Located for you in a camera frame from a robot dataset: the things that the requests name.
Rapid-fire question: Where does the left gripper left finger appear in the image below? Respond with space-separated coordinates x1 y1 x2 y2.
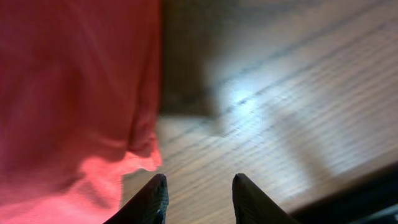
104 174 169 224

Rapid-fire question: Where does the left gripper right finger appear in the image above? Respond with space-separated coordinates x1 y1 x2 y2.
232 173 299 224

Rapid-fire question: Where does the red t-shirt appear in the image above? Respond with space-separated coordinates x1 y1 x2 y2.
1 0 161 223

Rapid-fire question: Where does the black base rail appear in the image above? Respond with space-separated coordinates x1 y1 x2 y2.
290 164 397 224

